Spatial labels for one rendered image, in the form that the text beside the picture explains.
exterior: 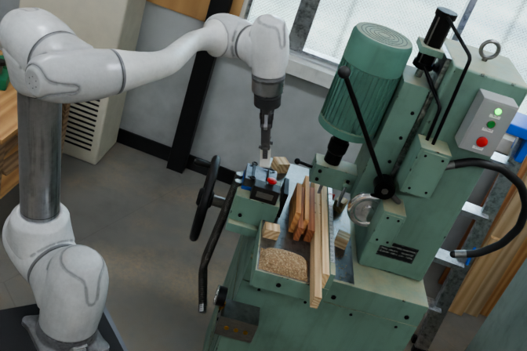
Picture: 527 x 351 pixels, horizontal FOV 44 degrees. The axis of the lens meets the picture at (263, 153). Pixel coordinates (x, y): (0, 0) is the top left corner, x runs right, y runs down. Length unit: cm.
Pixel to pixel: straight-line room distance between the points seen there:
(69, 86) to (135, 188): 214
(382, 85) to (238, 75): 167
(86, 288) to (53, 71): 59
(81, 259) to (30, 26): 59
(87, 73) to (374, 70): 80
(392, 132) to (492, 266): 164
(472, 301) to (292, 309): 160
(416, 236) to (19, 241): 115
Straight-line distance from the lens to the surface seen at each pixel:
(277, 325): 216
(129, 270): 301
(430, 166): 185
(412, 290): 215
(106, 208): 331
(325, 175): 202
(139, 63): 146
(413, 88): 186
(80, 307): 172
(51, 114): 160
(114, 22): 320
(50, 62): 138
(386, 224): 193
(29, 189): 173
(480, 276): 342
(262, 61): 171
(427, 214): 204
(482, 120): 183
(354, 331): 218
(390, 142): 194
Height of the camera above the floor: 205
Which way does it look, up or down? 30 degrees down
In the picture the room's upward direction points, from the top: 19 degrees clockwise
